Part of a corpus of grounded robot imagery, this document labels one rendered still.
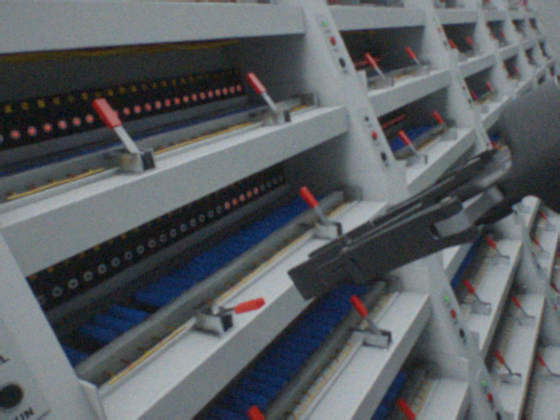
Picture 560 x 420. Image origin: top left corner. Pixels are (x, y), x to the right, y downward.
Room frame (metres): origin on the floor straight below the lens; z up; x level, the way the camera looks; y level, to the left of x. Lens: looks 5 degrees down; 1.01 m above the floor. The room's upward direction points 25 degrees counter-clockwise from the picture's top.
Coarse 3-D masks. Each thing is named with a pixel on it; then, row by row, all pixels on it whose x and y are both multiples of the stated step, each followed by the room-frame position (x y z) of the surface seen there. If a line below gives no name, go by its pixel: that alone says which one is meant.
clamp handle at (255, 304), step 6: (252, 300) 0.45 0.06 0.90; (258, 300) 0.44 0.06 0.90; (216, 306) 0.48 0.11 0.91; (240, 306) 0.45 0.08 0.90; (246, 306) 0.45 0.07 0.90; (252, 306) 0.44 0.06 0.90; (258, 306) 0.44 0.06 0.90; (216, 312) 0.48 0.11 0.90; (222, 312) 0.47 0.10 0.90; (228, 312) 0.47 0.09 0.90; (234, 312) 0.46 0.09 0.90; (240, 312) 0.45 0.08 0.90; (246, 312) 0.45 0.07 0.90
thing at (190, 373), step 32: (320, 192) 0.90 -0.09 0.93; (352, 192) 0.84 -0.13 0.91; (384, 192) 0.82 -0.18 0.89; (224, 224) 0.75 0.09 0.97; (352, 224) 0.74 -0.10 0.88; (160, 256) 0.64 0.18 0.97; (96, 288) 0.56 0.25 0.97; (256, 288) 0.57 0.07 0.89; (288, 288) 0.56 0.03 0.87; (192, 320) 0.52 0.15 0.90; (256, 320) 0.51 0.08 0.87; (288, 320) 0.56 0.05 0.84; (192, 352) 0.46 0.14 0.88; (224, 352) 0.46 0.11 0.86; (256, 352) 0.51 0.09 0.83; (128, 384) 0.42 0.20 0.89; (160, 384) 0.41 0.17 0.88; (192, 384) 0.43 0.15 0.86; (224, 384) 0.46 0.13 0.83; (128, 416) 0.38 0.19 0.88; (160, 416) 0.39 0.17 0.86; (192, 416) 0.43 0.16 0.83
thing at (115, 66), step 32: (0, 64) 0.61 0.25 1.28; (32, 64) 0.64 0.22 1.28; (64, 64) 0.68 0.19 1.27; (96, 64) 0.72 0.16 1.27; (128, 64) 0.76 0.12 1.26; (160, 64) 0.81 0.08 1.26; (192, 64) 0.87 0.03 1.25; (224, 64) 0.94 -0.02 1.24; (0, 96) 0.60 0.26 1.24; (32, 96) 0.63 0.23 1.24
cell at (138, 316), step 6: (114, 306) 0.54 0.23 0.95; (108, 312) 0.54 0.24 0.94; (114, 312) 0.53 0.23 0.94; (120, 312) 0.53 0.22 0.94; (126, 312) 0.52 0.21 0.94; (132, 312) 0.52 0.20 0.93; (138, 312) 0.52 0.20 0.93; (120, 318) 0.53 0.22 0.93; (126, 318) 0.52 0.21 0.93; (132, 318) 0.51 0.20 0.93; (138, 318) 0.51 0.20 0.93; (144, 318) 0.51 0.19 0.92
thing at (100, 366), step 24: (336, 192) 0.84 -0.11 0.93; (312, 216) 0.75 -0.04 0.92; (264, 240) 0.66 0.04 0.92; (288, 240) 0.68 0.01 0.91; (240, 264) 0.60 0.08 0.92; (192, 288) 0.55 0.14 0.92; (216, 288) 0.56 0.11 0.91; (168, 312) 0.50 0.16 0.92; (120, 336) 0.46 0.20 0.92; (144, 336) 0.47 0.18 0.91; (96, 360) 0.43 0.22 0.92; (120, 360) 0.44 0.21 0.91; (96, 384) 0.42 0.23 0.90
